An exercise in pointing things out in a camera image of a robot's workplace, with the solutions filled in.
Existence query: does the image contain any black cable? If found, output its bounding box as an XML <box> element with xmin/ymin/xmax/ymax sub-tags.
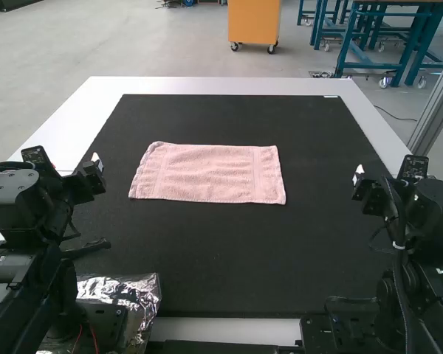
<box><xmin>58</xmin><ymin>237</ymin><xmax>112</xmax><ymax>260</ymax></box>
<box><xmin>368</xmin><ymin>216</ymin><xmax>396</xmax><ymax>253</ymax></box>

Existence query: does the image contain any silver foil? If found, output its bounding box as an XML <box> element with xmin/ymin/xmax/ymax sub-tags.
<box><xmin>75</xmin><ymin>271</ymin><xmax>164</xmax><ymax>344</ymax></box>

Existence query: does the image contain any black mat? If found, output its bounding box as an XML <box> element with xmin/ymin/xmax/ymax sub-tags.
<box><xmin>60</xmin><ymin>94</ymin><xmax>396</xmax><ymax>319</ymax></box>

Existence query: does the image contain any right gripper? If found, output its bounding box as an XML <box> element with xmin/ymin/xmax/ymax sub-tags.
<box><xmin>351</xmin><ymin>163</ymin><xmax>389</xmax><ymax>217</ymax></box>

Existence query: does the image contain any blue steel frame cart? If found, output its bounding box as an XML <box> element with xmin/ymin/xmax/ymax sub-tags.
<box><xmin>296</xmin><ymin>0</ymin><xmax>355</xmax><ymax>52</ymax></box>
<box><xmin>333</xmin><ymin>0</ymin><xmax>443</xmax><ymax>90</ymax></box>

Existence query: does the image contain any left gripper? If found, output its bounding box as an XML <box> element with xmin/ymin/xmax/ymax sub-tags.
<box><xmin>63</xmin><ymin>151</ymin><xmax>107</xmax><ymax>206</ymax></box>

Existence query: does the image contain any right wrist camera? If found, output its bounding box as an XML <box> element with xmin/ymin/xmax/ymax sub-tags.
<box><xmin>398</xmin><ymin>154</ymin><xmax>430</xmax><ymax>182</ymax></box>

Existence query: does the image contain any pale towel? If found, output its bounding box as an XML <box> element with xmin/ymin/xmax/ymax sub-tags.
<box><xmin>128</xmin><ymin>140</ymin><xmax>287</xmax><ymax>206</ymax></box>

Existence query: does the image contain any dark base panel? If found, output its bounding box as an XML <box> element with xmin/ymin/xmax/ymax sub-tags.
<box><xmin>298</xmin><ymin>296</ymin><xmax>385</xmax><ymax>354</ymax></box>

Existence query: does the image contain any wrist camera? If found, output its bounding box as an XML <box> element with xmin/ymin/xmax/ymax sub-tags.
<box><xmin>20</xmin><ymin>145</ymin><xmax>57</xmax><ymax>173</ymax></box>
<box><xmin>398</xmin><ymin>154</ymin><xmax>430</xmax><ymax>182</ymax></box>

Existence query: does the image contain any thin red wire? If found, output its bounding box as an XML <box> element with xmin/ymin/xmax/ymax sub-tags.
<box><xmin>75</xmin><ymin>323</ymin><xmax>101</xmax><ymax>352</ymax></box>

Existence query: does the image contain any orange wheeled cabinet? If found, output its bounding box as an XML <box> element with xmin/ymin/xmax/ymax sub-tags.
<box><xmin>227</xmin><ymin>0</ymin><xmax>282</xmax><ymax>55</ymax></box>

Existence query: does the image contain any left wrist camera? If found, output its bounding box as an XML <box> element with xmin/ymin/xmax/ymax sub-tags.
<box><xmin>20</xmin><ymin>145</ymin><xmax>57</xmax><ymax>173</ymax></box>

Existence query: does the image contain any aluminium profile post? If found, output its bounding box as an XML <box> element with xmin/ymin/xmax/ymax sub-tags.
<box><xmin>407</xmin><ymin>46</ymin><xmax>443</xmax><ymax>157</ymax></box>

